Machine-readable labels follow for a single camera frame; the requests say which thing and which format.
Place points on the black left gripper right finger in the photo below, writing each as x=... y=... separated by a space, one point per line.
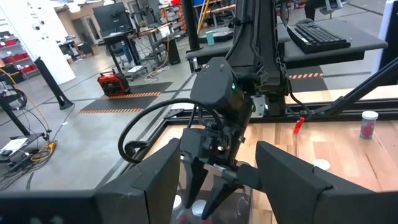
x=295 y=193

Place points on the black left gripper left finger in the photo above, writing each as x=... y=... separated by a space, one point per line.
x=140 y=199

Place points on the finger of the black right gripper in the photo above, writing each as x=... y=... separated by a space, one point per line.
x=219 y=196
x=194 y=183

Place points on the white capped pill bottle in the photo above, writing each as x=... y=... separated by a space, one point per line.
x=176 y=202
x=199 y=209

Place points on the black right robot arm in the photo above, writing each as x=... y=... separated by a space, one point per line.
x=214 y=84

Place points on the orange bottle yellow pills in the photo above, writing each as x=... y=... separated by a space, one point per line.
x=321 y=164

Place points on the black mat hazard stripes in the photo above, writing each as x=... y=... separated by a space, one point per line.
x=124 y=99

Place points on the red and black generator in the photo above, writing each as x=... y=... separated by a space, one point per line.
x=113 y=83

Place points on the teal box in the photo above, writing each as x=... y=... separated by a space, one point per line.
x=210 y=38

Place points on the wooden top workbench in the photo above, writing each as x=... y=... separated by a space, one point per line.
x=146 y=34

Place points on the black floor stand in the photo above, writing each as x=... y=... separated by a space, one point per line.
x=53 y=84

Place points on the black keyboard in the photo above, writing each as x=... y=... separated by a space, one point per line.
x=317 y=37

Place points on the black operator desk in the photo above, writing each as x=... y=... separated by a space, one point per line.
x=357 y=40

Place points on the person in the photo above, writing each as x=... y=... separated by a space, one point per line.
x=312 y=9

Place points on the white building pillar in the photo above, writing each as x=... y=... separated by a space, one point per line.
x=46 y=40

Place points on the shelf with red bins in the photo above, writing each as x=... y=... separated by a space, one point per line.
x=15 y=56

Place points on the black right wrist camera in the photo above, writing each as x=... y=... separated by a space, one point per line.
x=217 y=147

